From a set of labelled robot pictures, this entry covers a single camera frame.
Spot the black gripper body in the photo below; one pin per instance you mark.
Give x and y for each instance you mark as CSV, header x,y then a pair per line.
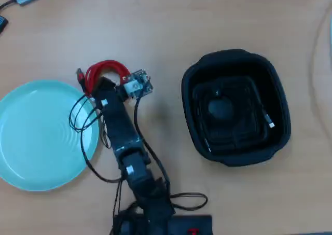
x,y
112,104

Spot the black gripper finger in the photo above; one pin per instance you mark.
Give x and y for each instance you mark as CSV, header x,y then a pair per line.
x,y
106,83

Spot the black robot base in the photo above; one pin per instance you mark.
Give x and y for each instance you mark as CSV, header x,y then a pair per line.
x,y
192,224

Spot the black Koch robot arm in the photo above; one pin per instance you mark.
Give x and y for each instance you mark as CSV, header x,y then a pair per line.
x,y
129,141

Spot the black soft square bowl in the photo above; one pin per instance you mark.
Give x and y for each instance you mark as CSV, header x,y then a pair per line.
x,y
233,60

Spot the light blue plate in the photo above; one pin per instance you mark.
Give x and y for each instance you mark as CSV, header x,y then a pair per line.
x,y
39,136

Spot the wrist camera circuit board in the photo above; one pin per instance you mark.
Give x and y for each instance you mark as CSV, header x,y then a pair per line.
x,y
136,85

